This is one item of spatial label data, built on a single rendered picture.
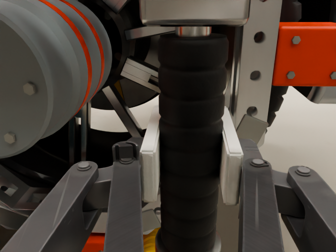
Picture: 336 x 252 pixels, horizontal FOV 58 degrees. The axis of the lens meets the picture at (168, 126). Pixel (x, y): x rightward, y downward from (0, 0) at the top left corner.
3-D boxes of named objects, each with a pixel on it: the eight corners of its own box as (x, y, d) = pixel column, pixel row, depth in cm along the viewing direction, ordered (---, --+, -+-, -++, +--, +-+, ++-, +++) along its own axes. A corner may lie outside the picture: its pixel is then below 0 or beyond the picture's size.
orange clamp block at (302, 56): (258, 73, 44) (322, 73, 43) (272, 87, 36) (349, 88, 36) (263, 21, 41) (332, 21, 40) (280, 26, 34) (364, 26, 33)
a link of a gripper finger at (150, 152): (156, 204, 15) (141, 203, 15) (165, 144, 22) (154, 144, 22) (155, 151, 14) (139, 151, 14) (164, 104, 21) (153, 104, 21)
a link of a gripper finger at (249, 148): (247, 187, 13) (321, 190, 13) (232, 137, 17) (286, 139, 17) (244, 216, 13) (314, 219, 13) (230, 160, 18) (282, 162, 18)
